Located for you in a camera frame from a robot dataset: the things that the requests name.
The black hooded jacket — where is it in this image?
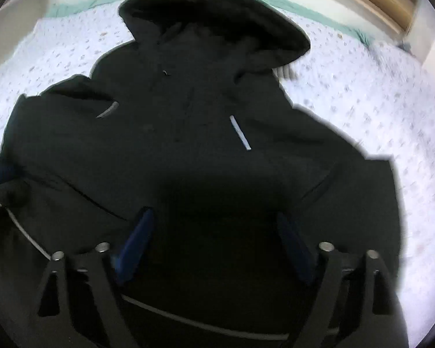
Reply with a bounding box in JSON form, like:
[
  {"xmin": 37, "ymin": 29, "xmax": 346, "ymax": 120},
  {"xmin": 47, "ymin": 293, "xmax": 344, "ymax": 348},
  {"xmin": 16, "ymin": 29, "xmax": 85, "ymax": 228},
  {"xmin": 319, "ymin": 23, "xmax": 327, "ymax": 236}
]
[{"xmin": 0, "ymin": 0, "xmax": 409, "ymax": 347}]

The white floral bed quilt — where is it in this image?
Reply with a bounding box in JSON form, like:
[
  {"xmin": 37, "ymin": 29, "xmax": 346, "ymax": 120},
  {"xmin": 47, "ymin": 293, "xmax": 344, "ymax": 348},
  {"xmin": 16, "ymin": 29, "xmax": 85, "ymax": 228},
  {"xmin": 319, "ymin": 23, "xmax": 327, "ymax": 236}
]
[{"xmin": 0, "ymin": 0, "xmax": 435, "ymax": 347}]

